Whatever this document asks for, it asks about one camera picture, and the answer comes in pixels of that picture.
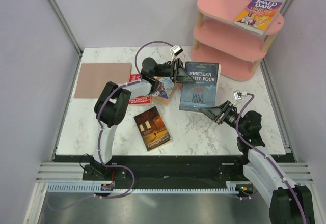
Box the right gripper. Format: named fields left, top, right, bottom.
left=200, top=100, right=246, bottom=135

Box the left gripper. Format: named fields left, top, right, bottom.
left=153, top=58, right=196, bottom=85

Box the blue Nineteen Eighty-Four book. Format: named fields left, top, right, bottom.
left=179, top=62, right=221, bottom=113

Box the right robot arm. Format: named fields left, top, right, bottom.
left=200, top=101, right=315, bottom=223

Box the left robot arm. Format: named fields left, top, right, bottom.
left=93, top=58, right=195, bottom=180

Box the tan Othello book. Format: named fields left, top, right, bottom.
left=151, top=77, right=176, bottom=105

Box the red Treehouse book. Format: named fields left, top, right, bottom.
left=129, top=74, right=151, bottom=105

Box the pink three-tier shelf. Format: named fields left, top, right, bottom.
left=191, top=0, right=284, bottom=81

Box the brown Edward Tulane book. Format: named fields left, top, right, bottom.
left=134, top=106, right=172, bottom=152

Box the brown cardboard file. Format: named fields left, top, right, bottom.
left=74, top=63, right=132, bottom=99

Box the Roald Dahl Charlie book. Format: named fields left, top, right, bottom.
left=234, top=0, right=283, bottom=35

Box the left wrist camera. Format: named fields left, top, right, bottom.
left=170, top=45, right=183, bottom=57

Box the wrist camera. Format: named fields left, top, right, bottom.
left=170, top=45, right=183, bottom=57
left=233, top=90, right=242, bottom=101

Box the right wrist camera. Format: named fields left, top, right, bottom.
left=233, top=90, right=242, bottom=101

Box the white slotted cable duct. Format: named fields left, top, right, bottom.
left=46, top=182, right=253, bottom=194

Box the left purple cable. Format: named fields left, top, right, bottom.
left=45, top=41, right=175, bottom=211

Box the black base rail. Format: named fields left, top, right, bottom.
left=54, top=154, right=249, bottom=182

